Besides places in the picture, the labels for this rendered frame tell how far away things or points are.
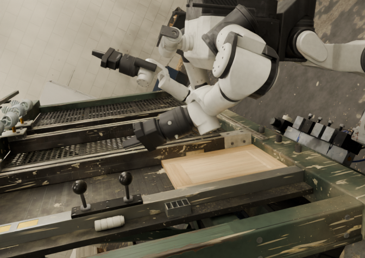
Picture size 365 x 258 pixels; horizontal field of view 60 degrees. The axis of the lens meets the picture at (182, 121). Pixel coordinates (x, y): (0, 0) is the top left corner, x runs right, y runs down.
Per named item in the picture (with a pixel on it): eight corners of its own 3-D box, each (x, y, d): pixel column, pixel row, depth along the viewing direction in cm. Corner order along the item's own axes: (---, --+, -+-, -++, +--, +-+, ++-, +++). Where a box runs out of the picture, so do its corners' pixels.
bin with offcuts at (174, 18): (215, 21, 538) (182, 3, 516) (203, 50, 539) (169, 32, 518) (204, 26, 586) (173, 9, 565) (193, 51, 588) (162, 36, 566)
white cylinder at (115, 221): (95, 233, 86) (125, 227, 88) (94, 224, 85) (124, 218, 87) (95, 227, 89) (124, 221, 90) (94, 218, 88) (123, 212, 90)
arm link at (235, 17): (263, 37, 87) (249, 30, 99) (244, 10, 83) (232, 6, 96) (229, 64, 89) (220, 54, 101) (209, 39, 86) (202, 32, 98)
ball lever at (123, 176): (136, 206, 92) (133, 178, 83) (123, 208, 91) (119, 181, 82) (133, 195, 95) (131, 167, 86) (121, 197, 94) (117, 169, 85)
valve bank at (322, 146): (400, 147, 112) (353, 123, 104) (381, 182, 114) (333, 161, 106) (309, 117, 159) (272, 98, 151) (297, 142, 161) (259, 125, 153)
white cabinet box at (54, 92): (173, 131, 520) (46, 80, 452) (159, 163, 521) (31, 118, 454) (164, 125, 578) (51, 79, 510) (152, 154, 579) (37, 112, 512)
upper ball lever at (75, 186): (93, 214, 90) (86, 187, 80) (80, 218, 89) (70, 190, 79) (92, 203, 92) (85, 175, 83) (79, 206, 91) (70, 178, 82)
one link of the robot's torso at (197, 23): (252, -4, 134) (171, -12, 125) (302, -19, 102) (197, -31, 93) (246, 67, 141) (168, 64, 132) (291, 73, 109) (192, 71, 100)
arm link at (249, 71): (232, 120, 84) (271, 98, 66) (196, 108, 82) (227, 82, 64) (239, 85, 87) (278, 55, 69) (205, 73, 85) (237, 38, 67)
